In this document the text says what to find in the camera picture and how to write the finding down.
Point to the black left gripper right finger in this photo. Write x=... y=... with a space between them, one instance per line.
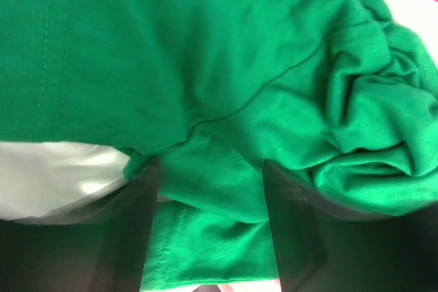
x=322 y=246

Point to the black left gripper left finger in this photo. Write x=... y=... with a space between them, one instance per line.
x=98 y=246

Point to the green t-shirt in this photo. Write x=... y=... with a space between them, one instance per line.
x=341 y=94

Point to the white t-shirt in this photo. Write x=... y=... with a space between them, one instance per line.
x=53 y=182

